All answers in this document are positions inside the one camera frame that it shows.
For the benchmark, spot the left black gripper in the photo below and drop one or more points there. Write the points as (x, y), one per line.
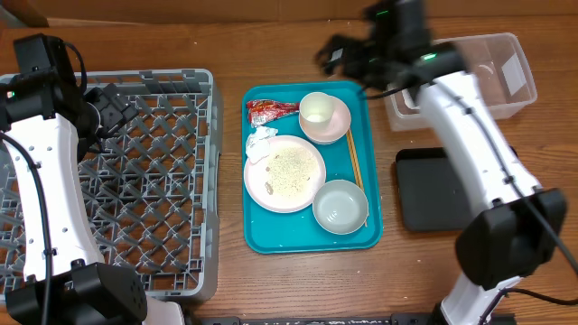
(115, 107)

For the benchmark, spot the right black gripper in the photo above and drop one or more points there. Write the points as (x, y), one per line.
(349, 51)

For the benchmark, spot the pale green cup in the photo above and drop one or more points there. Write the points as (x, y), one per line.
(316, 110)

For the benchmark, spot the red snack wrapper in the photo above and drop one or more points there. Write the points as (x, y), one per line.
(263, 111)

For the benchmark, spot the white paper napkin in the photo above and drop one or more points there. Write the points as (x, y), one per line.
(257, 144)

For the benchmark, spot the large pink dinner plate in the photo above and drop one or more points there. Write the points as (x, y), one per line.
(288, 178)

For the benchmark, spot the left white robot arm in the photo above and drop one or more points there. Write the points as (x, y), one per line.
(50, 118)

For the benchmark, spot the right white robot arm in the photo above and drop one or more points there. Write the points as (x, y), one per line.
(516, 222)

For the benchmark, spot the grey plastic dishwasher rack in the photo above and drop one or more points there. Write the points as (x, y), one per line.
(151, 193)

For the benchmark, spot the clear plastic waste bin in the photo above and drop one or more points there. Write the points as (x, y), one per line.
(505, 78)

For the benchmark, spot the wooden chopstick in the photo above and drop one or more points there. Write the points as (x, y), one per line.
(353, 158)
(357, 158)

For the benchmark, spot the teal plastic serving tray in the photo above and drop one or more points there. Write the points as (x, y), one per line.
(267, 232)

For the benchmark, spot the pale green bowl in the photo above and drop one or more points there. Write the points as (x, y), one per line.
(340, 207)

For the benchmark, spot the black rectangular tray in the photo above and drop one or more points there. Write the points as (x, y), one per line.
(430, 193)

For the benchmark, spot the black rail at table edge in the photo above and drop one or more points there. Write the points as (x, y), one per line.
(394, 319)

